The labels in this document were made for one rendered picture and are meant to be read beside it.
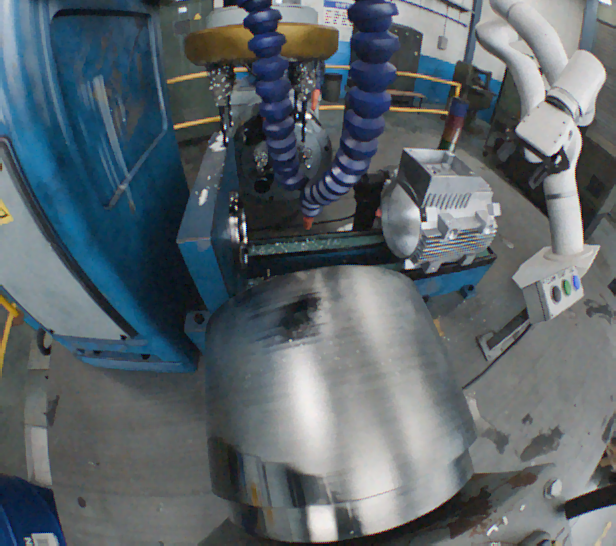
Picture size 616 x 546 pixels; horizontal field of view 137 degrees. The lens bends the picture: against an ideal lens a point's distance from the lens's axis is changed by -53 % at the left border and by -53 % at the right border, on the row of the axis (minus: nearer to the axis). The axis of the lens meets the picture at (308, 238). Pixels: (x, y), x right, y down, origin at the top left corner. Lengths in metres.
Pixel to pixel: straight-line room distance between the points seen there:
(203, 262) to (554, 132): 0.58
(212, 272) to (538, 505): 0.38
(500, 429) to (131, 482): 0.76
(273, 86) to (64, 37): 0.22
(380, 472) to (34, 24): 0.37
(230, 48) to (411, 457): 0.33
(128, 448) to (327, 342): 0.52
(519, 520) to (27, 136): 0.44
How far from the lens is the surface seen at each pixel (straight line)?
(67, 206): 0.26
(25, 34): 0.26
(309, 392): 0.16
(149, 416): 0.60
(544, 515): 0.25
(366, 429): 0.16
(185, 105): 3.51
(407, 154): 0.48
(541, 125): 0.55
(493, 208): 0.56
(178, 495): 0.58
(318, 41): 0.27
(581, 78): 0.60
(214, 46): 0.26
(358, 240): 0.59
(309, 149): 0.60
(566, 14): 7.82
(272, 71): 0.16
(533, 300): 0.51
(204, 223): 0.28
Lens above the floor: 1.32
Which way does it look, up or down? 44 degrees down
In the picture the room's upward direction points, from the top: 3 degrees clockwise
